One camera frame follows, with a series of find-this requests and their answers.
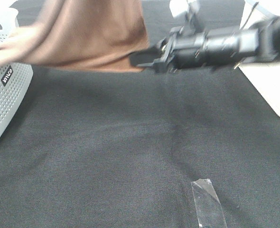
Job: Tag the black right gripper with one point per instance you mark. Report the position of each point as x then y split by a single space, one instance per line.
183 49

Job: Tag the brown towel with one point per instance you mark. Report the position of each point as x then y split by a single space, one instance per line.
82 35

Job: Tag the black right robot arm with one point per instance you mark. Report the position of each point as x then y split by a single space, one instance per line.
260 43

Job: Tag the black table cloth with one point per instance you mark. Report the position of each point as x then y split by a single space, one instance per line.
91 149

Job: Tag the white plastic bin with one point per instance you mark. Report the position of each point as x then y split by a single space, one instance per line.
265 77

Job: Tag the white perforated laundry basket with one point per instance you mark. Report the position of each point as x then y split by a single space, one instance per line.
15 78

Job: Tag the clear tape strip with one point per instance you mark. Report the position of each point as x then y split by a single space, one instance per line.
208 207

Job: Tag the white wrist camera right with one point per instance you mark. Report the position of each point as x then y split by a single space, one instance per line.
187 8

